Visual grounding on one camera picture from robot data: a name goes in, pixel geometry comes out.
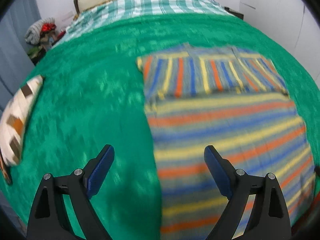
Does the pile of clothes with red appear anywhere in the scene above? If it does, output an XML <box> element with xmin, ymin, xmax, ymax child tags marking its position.
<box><xmin>24</xmin><ymin>17</ymin><xmax>66</xmax><ymax>65</ymax></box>

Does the multicolour striped knit sweater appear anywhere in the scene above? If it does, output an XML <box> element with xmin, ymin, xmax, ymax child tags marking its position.
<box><xmin>136</xmin><ymin>44</ymin><xmax>315</xmax><ymax>239</ymax></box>

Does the blue grey curtain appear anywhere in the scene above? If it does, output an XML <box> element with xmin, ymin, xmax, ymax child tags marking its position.
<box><xmin>0</xmin><ymin>0</ymin><xmax>40</xmax><ymax>111</ymax></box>

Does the dark bedside table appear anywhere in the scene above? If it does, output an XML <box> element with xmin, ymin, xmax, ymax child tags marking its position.
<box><xmin>224</xmin><ymin>7</ymin><xmax>244</xmax><ymax>20</ymax></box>

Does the green white checked bedsheet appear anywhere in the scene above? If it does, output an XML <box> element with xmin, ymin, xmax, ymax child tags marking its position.
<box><xmin>53</xmin><ymin>0</ymin><xmax>231</xmax><ymax>48</ymax></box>

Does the white brown patterned pillow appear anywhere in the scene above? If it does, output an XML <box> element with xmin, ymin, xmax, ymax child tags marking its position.
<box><xmin>1</xmin><ymin>75</ymin><xmax>45</xmax><ymax>185</ymax></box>

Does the green plush blanket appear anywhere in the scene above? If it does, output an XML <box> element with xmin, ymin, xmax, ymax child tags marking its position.
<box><xmin>1</xmin><ymin>14</ymin><xmax>319</xmax><ymax>239</ymax></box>

